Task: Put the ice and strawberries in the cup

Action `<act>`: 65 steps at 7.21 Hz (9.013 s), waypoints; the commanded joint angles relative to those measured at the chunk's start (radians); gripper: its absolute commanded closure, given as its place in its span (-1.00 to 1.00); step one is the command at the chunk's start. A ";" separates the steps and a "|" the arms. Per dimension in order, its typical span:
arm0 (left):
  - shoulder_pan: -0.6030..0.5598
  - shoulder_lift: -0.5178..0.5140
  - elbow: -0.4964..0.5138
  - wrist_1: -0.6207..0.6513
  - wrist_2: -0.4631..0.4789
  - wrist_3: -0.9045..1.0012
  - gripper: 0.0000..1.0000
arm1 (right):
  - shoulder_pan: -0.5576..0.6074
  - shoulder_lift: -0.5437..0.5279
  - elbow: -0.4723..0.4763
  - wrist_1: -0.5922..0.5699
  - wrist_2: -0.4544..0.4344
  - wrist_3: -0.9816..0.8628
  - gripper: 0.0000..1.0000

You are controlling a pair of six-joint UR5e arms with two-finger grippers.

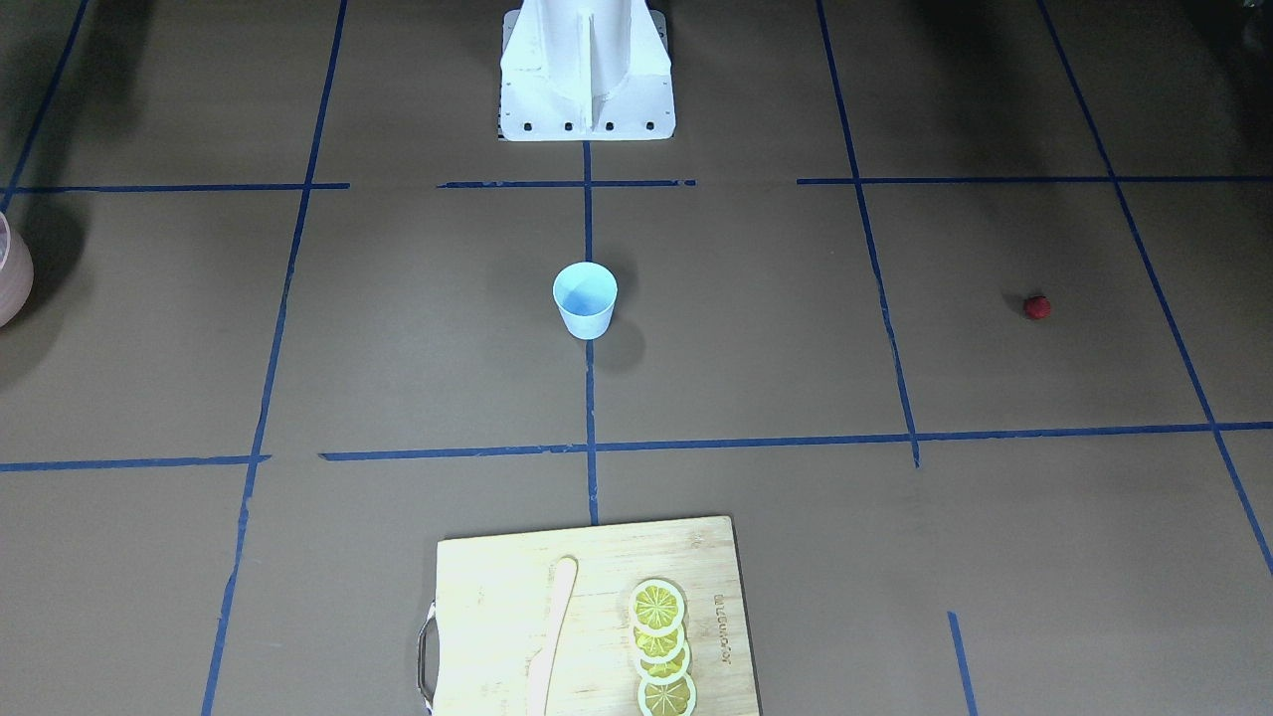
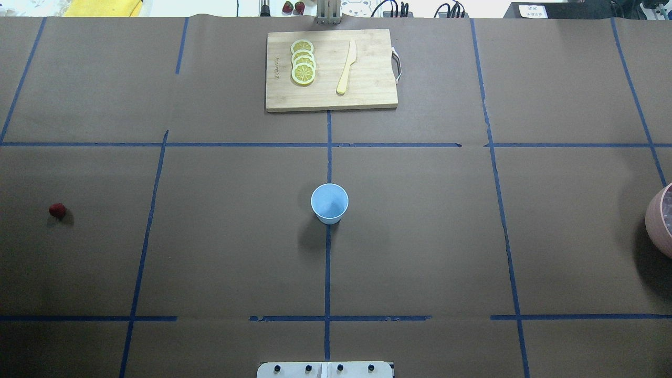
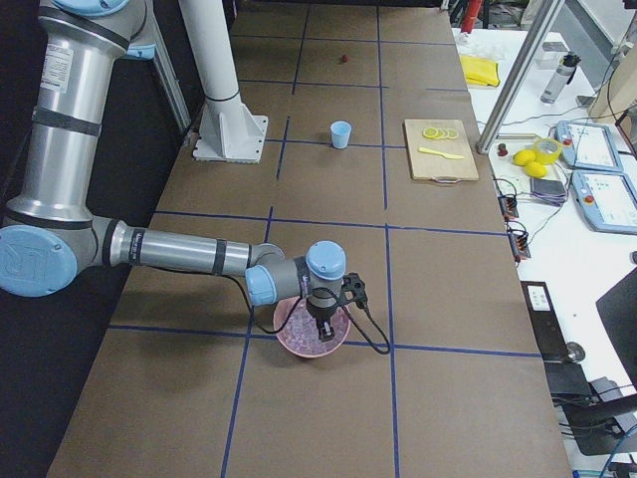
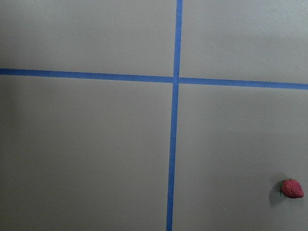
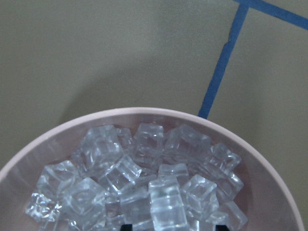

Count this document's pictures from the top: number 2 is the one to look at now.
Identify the yellow wooden knife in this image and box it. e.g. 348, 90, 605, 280
336, 40, 357, 96

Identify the spare strawberry left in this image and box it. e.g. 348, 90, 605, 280
282, 1, 295, 15

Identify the spare strawberry right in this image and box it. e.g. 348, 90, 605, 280
293, 2, 306, 15

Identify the pink bowl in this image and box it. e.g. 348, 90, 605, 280
645, 184, 671, 259

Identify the spare strawberry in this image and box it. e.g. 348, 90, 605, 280
282, 1, 295, 15
293, 2, 306, 15

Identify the white label black box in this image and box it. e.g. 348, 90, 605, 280
503, 1, 623, 19

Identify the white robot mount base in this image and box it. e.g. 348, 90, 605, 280
256, 361, 395, 377

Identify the aluminium frame post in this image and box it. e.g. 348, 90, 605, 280
315, 0, 342, 25

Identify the red strawberry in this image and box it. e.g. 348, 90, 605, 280
48, 203, 67, 220

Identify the lemon slice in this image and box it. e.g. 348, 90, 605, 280
290, 40, 314, 55
292, 49, 315, 65
291, 65, 317, 86
292, 55, 316, 70

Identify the light blue plastic cup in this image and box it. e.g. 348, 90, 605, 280
310, 183, 350, 225

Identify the bamboo cutting board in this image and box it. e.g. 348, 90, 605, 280
266, 29, 398, 113

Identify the pile of clear ice cubes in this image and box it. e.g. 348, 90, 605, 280
661, 186, 672, 234

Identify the yellow cloth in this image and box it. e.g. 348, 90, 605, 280
64, 1, 144, 17

